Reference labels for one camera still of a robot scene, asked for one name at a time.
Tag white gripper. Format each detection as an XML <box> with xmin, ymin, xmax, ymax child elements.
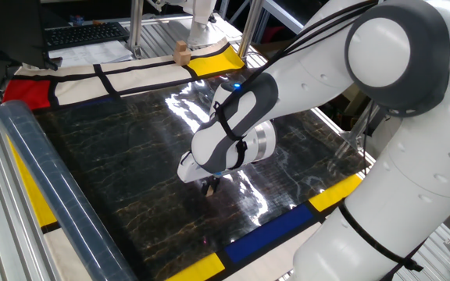
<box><xmin>177</xmin><ymin>150</ymin><xmax>222</xmax><ymax>197</ymax></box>

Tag colour block patterned cloth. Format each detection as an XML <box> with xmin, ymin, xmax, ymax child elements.
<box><xmin>2</xmin><ymin>37</ymin><xmax>365</xmax><ymax>281</ymax></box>

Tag black marble vinyl sheet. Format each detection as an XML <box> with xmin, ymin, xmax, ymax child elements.
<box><xmin>0</xmin><ymin>66</ymin><xmax>370</xmax><ymax>281</ymax></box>

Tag stacked wooden blocks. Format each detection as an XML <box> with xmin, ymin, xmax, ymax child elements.
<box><xmin>173</xmin><ymin>41</ymin><xmax>192</xmax><ymax>66</ymax></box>

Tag white paper sheets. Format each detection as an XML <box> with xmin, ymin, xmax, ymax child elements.
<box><xmin>48</xmin><ymin>40</ymin><xmax>134</xmax><ymax>68</ymax></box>

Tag black keyboard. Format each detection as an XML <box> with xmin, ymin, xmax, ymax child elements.
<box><xmin>44</xmin><ymin>21</ymin><xmax>130</xmax><ymax>52</ymax></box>

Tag aluminium frame brace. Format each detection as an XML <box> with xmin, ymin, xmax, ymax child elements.
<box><xmin>340</xmin><ymin>103</ymin><xmax>378</xmax><ymax>151</ymax></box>

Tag aluminium frame post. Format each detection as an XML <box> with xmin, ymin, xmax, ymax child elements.
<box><xmin>129</xmin><ymin>0</ymin><xmax>145</xmax><ymax>60</ymax></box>
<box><xmin>237</xmin><ymin>0</ymin><xmax>265</xmax><ymax>59</ymax></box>

